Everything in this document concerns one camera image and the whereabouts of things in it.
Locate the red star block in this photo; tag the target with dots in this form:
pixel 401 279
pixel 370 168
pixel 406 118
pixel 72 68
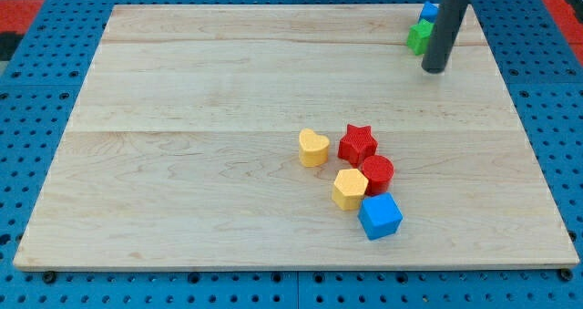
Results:
pixel 356 145

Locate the green star block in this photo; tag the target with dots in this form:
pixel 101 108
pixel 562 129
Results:
pixel 418 37

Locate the yellow heart block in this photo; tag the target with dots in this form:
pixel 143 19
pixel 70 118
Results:
pixel 313 148

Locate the yellow hexagon block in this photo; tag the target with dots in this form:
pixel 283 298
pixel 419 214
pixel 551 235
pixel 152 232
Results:
pixel 349 188

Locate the red cylinder block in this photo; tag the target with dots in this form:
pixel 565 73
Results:
pixel 379 172

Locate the light wooden board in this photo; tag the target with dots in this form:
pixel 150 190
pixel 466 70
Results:
pixel 181 152

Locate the blue cube block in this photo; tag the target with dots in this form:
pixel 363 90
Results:
pixel 380 216

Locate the small blue block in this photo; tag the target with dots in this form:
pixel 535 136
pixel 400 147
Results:
pixel 429 12

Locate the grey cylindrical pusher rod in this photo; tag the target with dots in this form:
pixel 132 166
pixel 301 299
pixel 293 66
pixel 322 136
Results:
pixel 448 21

